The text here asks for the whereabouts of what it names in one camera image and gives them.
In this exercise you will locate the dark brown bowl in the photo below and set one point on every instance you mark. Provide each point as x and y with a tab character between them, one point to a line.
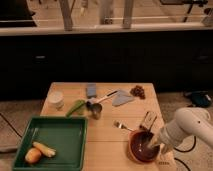
141	146

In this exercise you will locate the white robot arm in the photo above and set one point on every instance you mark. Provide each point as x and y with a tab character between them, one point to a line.
187	121

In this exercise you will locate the green plastic tray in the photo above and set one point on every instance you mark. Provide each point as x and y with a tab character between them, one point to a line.
67	135

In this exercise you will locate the blue sponge block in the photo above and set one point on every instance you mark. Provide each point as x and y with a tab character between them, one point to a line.
91	90

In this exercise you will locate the light blue cloth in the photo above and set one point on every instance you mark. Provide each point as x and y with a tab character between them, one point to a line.
122	97

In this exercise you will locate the metal measuring scoop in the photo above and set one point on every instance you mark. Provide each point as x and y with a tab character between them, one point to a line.
94	105

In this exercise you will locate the green vegetable toy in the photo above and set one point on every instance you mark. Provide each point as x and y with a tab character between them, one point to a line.
78	108

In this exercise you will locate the brown grape cluster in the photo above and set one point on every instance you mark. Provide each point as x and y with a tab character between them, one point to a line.
138	91

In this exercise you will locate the metal fork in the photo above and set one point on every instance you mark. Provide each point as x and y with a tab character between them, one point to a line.
121	126

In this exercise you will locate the white cup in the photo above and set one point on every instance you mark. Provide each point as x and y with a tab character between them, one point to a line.
56	99

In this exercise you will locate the beige scrub brush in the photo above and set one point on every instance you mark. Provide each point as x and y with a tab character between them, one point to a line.
148	121

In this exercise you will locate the orange-brown bowl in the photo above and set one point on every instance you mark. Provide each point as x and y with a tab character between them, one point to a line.
133	156

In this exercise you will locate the dark blue object on floor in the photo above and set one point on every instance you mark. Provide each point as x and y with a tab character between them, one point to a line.
199	98

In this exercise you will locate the orange round fruit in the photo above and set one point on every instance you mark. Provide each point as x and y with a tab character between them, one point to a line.
33	155

